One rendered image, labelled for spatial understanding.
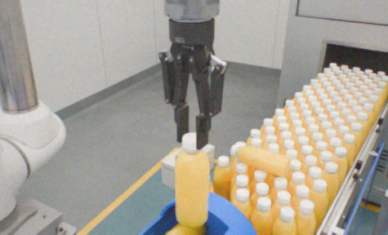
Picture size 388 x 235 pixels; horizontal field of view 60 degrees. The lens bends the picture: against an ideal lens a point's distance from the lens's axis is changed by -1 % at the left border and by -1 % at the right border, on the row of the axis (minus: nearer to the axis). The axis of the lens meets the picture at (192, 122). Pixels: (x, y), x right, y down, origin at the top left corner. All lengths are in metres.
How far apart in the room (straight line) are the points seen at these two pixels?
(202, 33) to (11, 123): 0.67
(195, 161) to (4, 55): 0.59
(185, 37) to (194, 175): 0.27
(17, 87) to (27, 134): 0.13
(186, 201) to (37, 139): 0.53
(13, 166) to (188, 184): 0.53
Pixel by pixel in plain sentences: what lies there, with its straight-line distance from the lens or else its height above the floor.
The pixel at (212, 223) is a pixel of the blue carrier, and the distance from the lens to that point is 0.90.
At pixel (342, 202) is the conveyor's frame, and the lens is 1.45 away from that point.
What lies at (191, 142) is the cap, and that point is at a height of 1.45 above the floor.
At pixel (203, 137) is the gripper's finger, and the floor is 1.46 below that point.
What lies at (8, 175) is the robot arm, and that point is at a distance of 1.01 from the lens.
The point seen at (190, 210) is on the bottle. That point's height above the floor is 1.30.
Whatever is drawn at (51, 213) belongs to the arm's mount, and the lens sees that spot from 1.11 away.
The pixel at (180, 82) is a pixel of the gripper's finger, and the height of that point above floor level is 1.56.
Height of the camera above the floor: 1.77
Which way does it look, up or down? 27 degrees down
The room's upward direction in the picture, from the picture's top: straight up
